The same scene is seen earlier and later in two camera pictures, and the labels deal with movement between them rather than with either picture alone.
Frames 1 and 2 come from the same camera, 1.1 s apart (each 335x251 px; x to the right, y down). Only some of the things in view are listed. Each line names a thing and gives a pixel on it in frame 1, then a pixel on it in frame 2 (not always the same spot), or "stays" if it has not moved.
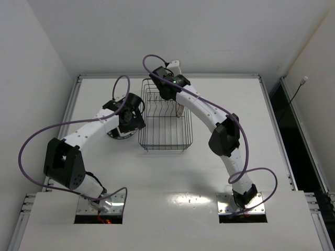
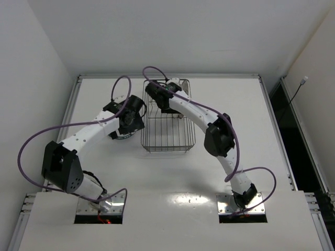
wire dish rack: x=164 y=130 stays
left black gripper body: x=136 y=123 stays
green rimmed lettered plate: x=116 y=134 stays
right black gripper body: x=165 y=93 to x=170 y=110
